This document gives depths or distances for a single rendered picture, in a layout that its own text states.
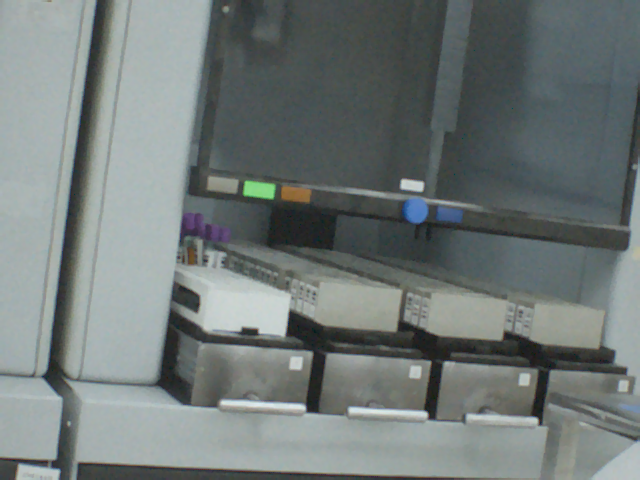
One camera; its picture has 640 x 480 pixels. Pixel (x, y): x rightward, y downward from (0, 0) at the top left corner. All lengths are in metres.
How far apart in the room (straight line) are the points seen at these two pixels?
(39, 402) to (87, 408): 0.05
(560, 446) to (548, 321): 0.38
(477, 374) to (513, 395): 0.06
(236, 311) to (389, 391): 0.20
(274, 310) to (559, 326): 0.42
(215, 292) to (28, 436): 0.26
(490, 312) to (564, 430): 0.35
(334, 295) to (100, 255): 0.29
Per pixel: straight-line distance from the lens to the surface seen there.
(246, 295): 1.45
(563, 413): 1.32
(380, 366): 1.49
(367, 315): 1.56
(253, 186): 1.47
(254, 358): 1.43
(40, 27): 1.43
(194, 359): 1.42
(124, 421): 1.40
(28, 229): 1.44
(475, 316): 1.63
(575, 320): 1.71
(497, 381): 1.57
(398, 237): 2.33
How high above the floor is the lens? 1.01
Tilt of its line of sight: 3 degrees down
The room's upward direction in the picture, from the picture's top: 8 degrees clockwise
